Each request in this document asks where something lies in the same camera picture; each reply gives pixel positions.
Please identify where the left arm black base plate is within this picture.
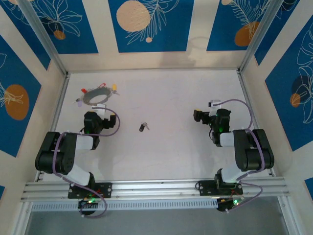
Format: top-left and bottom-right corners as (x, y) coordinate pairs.
(67, 182), (112, 199)

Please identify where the slotted grey cable duct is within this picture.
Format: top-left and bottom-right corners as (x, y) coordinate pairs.
(30, 198), (221, 212)

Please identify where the aluminium frame post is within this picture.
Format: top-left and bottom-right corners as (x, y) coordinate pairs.
(17, 0), (69, 75)
(238, 0), (286, 74)

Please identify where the aluminium table side rail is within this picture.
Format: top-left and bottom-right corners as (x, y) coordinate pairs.
(237, 70), (276, 177)
(35, 72), (70, 182)

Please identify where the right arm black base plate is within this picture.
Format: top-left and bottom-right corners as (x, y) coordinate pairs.
(197, 180), (244, 196)

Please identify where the aluminium mounting rail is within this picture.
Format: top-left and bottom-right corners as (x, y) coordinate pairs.
(21, 177), (291, 203)

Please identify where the large silver keyring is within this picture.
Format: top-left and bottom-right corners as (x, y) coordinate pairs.
(82, 87), (112, 105)

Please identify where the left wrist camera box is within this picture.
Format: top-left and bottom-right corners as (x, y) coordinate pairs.
(91, 104), (108, 115)

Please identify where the aluminium frame leg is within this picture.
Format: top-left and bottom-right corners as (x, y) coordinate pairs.
(12, 202), (34, 235)
(277, 195), (295, 235)

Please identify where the controller board with green light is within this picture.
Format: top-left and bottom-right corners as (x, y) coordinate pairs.
(78, 197), (98, 209)
(216, 197), (242, 212)

